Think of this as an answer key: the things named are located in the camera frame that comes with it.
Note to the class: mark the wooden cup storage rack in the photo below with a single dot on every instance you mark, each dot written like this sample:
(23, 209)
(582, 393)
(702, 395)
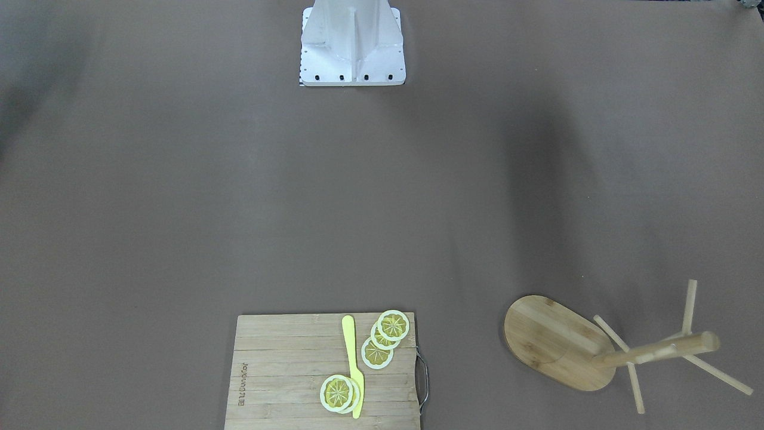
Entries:
(584, 354)

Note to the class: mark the lemon slice top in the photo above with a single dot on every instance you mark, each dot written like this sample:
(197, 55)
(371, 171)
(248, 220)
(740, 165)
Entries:
(393, 325)

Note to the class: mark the yellow plastic knife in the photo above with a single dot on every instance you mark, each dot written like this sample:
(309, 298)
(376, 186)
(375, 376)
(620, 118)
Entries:
(349, 334)

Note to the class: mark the lemon slice middle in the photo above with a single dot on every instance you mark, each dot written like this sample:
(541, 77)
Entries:
(380, 341)

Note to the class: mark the bamboo cutting board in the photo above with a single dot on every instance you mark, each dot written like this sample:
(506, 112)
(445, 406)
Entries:
(280, 362)

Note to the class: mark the lemon slice front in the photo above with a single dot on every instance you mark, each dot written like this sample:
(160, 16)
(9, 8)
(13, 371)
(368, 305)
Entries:
(340, 394)

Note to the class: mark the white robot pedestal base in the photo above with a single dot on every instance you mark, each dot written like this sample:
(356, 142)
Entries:
(351, 43)

